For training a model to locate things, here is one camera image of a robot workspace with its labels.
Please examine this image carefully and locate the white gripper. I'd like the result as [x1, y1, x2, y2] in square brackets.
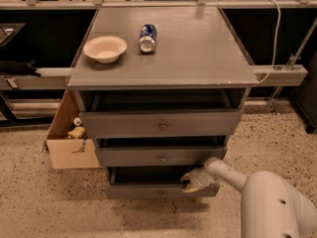
[180, 168, 216, 193]

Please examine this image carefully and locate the grey bottom drawer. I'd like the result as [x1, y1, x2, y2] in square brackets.
[106, 166, 220, 199]

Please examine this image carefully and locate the grey drawer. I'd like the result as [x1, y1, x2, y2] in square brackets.
[96, 146, 227, 167]
[79, 110, 242, 139]
[106, 166, 220, 199]

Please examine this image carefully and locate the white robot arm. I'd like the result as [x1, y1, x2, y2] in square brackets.
[180, 158, 317, 238]

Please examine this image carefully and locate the grey middle drawer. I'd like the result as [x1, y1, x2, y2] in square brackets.
[96, 146, 227, 167]

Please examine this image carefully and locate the grey top drawer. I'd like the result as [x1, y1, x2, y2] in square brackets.
[79, 110, 242, 139]

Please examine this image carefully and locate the grey drawer cabinet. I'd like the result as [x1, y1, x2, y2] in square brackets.
[68, 7, 257, 198]

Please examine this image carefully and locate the open cardboard box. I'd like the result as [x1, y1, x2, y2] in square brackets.
[45, 89, 100, 169]

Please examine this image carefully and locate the yellow object in box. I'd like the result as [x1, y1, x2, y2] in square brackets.
[67, 126, 86, 139]

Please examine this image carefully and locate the white bottle in box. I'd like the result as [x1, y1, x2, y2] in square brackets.
[73, 117, 82, 126]

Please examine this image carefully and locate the blue soda can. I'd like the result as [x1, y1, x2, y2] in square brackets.
[139, 24, 157, 54]

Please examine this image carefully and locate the white paper bowl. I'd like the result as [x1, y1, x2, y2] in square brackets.
[83, 36, 127, 63]

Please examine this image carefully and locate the grey metal rail frame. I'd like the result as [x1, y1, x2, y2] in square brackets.
[0, 0, 317, 128]

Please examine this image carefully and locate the black cloth on rail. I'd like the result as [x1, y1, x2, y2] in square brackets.
[0, 60, 41, 77]

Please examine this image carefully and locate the white cable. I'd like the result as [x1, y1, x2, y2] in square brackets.
[257, 0, 282, 84]

